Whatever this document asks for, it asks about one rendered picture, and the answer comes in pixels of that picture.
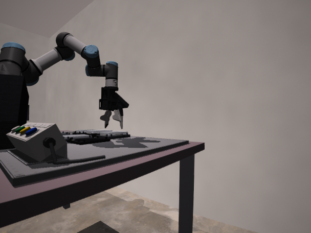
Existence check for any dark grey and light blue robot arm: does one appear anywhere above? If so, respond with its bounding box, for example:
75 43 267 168
0 32 118 87

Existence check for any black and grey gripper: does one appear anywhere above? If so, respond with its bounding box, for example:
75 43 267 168
99 86 123 129

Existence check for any grey control panel with coloured buttons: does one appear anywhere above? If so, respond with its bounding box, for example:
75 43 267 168
6 122 105 166

